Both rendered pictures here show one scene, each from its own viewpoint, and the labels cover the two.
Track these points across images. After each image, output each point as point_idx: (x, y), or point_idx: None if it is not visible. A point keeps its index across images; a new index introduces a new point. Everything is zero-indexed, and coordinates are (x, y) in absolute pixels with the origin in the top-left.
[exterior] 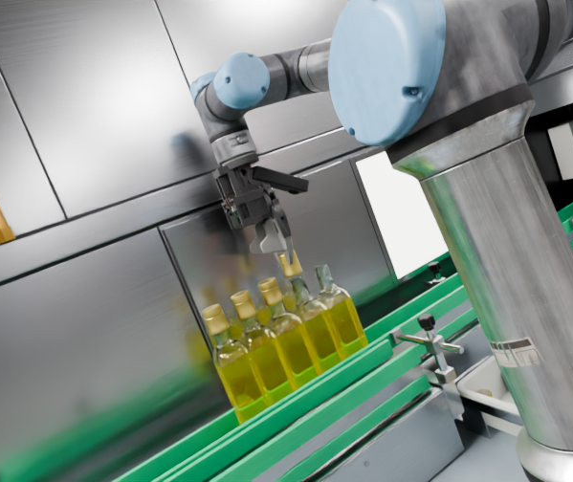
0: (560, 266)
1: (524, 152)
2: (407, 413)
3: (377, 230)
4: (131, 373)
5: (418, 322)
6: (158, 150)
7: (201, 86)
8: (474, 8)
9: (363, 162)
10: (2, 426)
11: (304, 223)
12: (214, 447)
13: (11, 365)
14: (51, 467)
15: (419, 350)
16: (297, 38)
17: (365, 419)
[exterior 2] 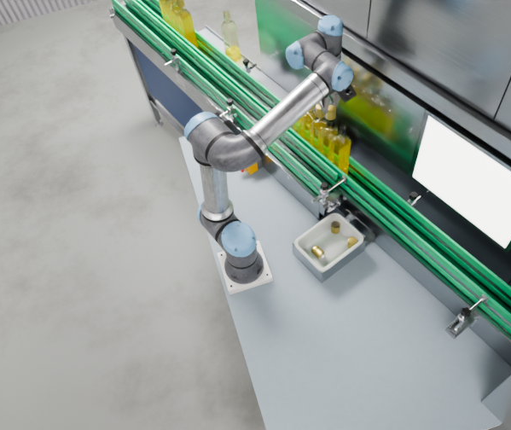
0: (202, 183)
1: (202, 167)
2: (305, 188)
3: (416, 150)
4: (303, 68)
5: (357, 188)
6: (344, 6)
7: (317, 26)
8: (193, 143)
9: (434, 120)
10: (270, 40)
11: (380, 104)
12: None
13: (276, 28)
14: (277, 64)
15: (352, 194)
16: (455, 18)
17: (297, 172)
